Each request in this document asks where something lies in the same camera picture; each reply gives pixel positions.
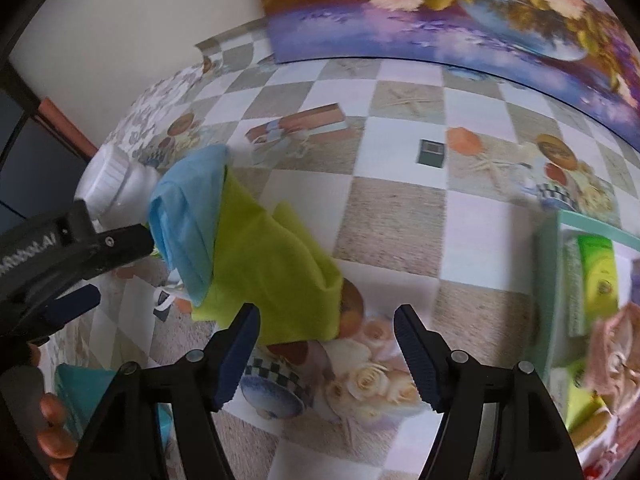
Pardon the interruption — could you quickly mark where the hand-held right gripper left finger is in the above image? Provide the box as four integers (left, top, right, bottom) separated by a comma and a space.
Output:
67, 302, 262, 480

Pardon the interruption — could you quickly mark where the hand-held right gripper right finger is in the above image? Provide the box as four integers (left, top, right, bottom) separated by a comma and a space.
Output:
393, 304, 586, 480

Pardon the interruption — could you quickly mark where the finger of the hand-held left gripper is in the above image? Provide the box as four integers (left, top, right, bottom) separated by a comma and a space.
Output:
30, 283, 102, 347
75, 222, 156, 287

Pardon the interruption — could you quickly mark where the blue face mask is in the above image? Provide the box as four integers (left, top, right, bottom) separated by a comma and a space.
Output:
147, 144, 233, 311

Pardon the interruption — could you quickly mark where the lime green cloth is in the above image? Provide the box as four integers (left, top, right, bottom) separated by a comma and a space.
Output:
190, 167, 346, 346

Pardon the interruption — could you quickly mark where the white tray with green rim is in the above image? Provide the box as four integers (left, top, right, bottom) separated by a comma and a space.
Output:
532, 209, 640, 480

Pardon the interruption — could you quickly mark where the yellow green tissue packet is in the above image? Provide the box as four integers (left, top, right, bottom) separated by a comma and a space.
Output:
550, 360, 613, 448

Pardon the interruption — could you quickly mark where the pink floral cloth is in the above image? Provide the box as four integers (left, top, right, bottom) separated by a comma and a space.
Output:
585, 302, 640, 416

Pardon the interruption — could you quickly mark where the red white scrunchie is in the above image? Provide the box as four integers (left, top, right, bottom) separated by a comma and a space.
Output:
580, 452, 621, 480

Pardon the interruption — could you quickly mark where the person's left hand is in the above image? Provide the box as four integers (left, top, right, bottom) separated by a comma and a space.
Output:
27, 342, 77, 480

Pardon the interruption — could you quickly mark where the white pill bottle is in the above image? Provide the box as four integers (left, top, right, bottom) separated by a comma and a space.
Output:
74, 145, 161, 233

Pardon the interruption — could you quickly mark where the dark cabinet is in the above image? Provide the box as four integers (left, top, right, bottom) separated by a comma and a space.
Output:
0, 60, 98, 241

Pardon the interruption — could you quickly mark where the grey floral tablecloth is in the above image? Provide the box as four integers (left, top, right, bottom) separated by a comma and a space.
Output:
102, 65, 211, 161

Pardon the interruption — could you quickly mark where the checkered printed tablecloth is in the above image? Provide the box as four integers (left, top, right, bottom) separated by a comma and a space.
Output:
97, 15, 640, 480

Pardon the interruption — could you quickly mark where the floral painting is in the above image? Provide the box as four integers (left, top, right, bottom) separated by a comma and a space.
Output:
252, 0, 640, 146

